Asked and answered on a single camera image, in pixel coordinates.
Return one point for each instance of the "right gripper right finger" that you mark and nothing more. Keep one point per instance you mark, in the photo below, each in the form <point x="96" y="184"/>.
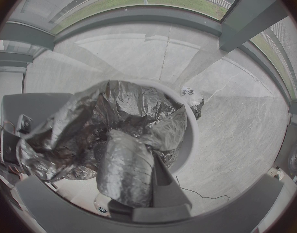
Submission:
<point x="164" y="176"/>

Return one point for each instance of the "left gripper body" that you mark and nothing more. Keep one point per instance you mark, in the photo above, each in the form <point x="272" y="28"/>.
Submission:
<point x="9" y="149"/>

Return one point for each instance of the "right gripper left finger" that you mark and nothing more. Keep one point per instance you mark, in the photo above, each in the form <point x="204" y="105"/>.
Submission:
<point x="119" y="210"/>

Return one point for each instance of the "black plastic bag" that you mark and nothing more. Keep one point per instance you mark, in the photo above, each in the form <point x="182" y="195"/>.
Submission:
<point x="129" y="105"/>

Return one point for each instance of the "white trash bin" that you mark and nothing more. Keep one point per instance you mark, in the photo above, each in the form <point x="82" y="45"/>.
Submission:
<point x="192" y="139"/>

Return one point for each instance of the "crumpled black plastic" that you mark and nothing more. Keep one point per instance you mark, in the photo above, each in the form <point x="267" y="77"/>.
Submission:
<point x="197" y="110"/>

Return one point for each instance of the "clear printed wrapper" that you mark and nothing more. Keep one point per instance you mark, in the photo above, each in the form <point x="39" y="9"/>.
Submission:
<point x="190" y="92"/>

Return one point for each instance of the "window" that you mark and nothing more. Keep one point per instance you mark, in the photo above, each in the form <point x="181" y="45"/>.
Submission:
<point x="138" y="20"/>

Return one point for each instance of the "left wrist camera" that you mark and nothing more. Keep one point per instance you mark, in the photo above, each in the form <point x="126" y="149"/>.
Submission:
<point x="24" y="123"/>

